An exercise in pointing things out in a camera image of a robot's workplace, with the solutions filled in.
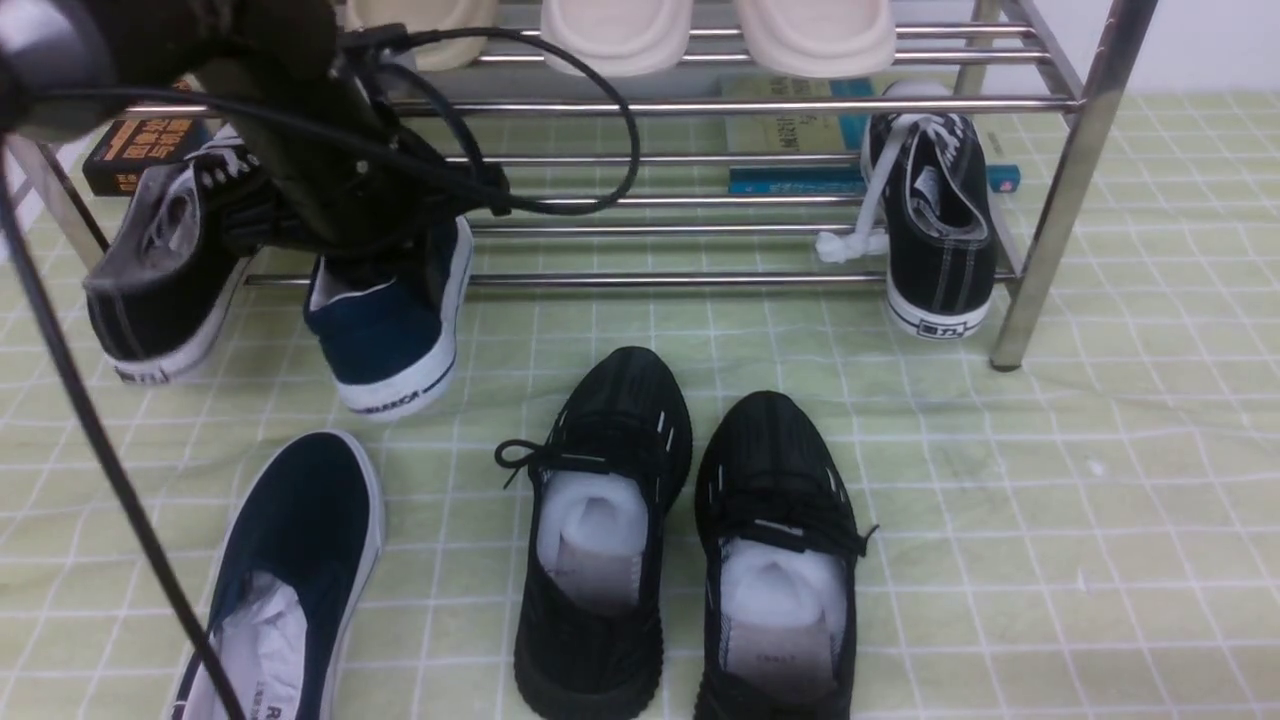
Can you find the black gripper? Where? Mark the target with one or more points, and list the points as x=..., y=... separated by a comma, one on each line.
x=359, y=182

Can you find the navy slip-on shoe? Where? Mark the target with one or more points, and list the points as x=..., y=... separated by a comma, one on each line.
x=294, y=565
x=387, y=326

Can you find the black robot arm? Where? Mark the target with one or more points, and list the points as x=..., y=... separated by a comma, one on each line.
x=70, y=66

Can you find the silver metal shoe rack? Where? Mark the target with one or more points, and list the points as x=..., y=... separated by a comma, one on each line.
x=1007, y=30

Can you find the black canvas sneaker left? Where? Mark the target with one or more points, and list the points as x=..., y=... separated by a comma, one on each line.
x=161, y=293

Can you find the black canvas sneaker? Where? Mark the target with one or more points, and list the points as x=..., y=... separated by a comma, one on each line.
x=926, y=209
x=161, y=293

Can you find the black orange book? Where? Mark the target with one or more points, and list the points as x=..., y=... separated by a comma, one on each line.
x=131, y=146

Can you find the cream slipper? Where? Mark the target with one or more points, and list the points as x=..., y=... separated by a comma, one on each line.
x=620, y=39
x=819, y=39

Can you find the black knit sneaker left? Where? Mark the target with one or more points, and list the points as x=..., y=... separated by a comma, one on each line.
x=589, y=641

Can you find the black knit sneaker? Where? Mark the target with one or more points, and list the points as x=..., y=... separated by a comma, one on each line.
x=589, y=641
x=781, y=542

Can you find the pale green book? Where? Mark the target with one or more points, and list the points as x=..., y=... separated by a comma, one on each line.
x=808, y=132

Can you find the cream slipper far right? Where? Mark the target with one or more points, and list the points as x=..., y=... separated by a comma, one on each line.
x=819, y=39

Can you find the teal blue book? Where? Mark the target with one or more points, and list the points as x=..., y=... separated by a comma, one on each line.
x=796, y=180

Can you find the black canvas sneaker right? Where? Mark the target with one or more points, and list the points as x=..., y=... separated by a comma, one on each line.
x=926, y=209

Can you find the black knit sneaker right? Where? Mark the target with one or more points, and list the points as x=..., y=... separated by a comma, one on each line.
x=781, y=542

